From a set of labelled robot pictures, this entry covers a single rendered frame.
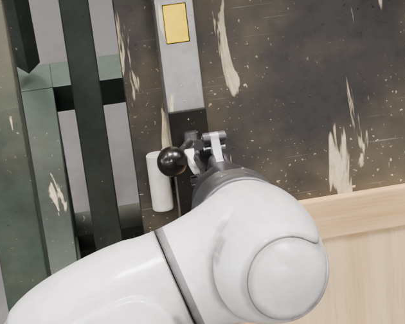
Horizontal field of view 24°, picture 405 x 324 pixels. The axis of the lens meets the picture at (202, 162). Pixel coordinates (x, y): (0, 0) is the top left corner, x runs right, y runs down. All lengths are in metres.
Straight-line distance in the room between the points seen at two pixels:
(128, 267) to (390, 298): 0.71
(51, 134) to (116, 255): 1.43
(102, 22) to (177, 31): 2.50
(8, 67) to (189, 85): 0.24
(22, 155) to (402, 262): 0.58
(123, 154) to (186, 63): 2.00
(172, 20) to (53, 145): 1.01
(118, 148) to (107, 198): 1.89
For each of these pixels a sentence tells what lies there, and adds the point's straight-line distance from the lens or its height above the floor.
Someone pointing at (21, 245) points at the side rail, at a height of 1.39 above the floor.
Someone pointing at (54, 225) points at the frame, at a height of 0.79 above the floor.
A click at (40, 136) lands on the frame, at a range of 2.22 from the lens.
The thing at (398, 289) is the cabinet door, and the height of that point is 1.23.
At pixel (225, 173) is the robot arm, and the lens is 0.92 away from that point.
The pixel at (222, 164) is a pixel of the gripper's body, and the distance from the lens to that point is 0.97.
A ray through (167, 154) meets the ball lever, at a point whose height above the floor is 1.55.
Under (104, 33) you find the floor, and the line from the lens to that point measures 3.68.
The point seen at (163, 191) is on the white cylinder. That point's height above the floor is 1.41.
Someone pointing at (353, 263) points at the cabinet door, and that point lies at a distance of 1.40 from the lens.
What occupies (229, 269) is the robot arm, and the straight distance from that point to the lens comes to 0.76.
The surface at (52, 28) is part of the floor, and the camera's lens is 3.73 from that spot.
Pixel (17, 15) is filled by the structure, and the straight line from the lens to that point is 2.15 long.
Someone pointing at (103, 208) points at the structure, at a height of 1.33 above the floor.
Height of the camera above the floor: 2.40
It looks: 49 degrees down
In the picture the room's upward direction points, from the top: straight up
